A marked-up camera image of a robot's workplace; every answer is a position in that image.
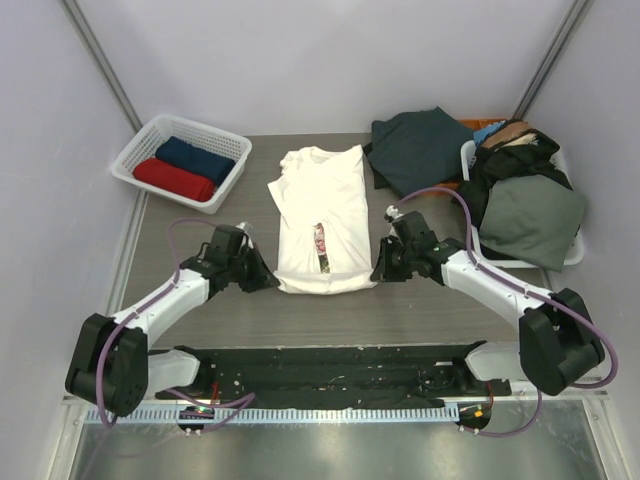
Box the white plastic laundry bin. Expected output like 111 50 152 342
460 140 585 269

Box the white plastic lattice basket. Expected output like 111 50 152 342
111 114 253 215

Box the slotted white cable duct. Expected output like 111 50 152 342
118 403 459 425

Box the black crumpled garment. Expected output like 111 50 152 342
457 129 572 228

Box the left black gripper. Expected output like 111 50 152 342
227 243 279 293

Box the dark teal folded t-shirt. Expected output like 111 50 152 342
363 107 473 197

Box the blue cloth in bin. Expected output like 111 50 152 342
473 120 507 146

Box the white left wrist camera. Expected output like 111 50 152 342
236 221 253 246

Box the white floral print t-shirt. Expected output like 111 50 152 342
268 145 376 295

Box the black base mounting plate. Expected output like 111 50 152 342
152 345 512 410

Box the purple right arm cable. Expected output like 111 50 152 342
384 187 617 439

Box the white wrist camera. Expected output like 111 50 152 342
384 205 402 224
236 221 253 246

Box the tan beige garment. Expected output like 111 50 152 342
480 119 534 149

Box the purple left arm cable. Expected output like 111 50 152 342
97 217 256 436

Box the grey green t-shirt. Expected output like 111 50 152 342
479 175 587 271

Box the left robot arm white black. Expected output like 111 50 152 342
65 222 279 427

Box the rolled navy blue t-shirt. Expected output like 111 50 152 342
155 137 236 187

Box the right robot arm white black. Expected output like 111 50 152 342
371 207 605 396

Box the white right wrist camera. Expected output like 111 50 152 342
384 205 402 224

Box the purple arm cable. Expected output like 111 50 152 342
97 217 256 436
384 187 617 439

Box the rolled red t-shirt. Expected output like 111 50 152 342
133 158 216 202

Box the orange plastic tray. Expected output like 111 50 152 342
429 118 509 199

